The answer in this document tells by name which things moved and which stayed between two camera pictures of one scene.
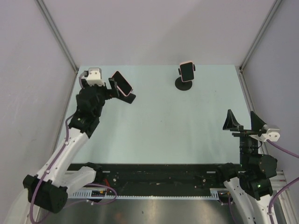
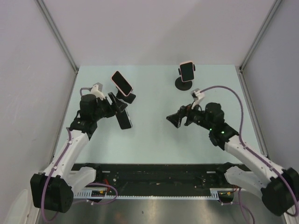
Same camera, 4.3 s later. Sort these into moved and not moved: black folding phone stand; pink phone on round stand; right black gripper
Moved: right black gripper
Not moved: black folding phone stand; pink phone on round stand
